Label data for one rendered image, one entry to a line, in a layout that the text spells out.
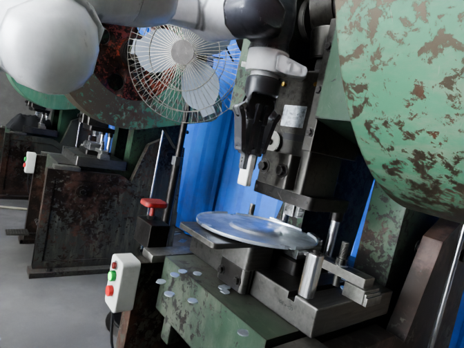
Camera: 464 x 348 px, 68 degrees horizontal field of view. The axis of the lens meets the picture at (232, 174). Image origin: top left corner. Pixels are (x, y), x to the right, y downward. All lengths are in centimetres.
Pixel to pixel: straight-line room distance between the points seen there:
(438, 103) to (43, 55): 42
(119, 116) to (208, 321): 142
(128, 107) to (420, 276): 160
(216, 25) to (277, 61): 14
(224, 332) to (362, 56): 57
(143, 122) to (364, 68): 170
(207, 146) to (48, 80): 282
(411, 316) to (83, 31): 92
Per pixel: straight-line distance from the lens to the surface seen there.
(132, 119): 203
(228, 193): 289
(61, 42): 43
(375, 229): 99
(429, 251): 102
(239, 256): 80
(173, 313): 93
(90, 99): 196
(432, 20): 41
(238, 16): 69
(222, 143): 303
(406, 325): 102
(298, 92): 85
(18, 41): 43
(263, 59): 74
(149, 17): 55
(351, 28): 46
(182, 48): 153
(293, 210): 89
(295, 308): 74
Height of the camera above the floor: 98
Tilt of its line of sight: 6 degrees down
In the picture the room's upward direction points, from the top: 12 degrees clockwise
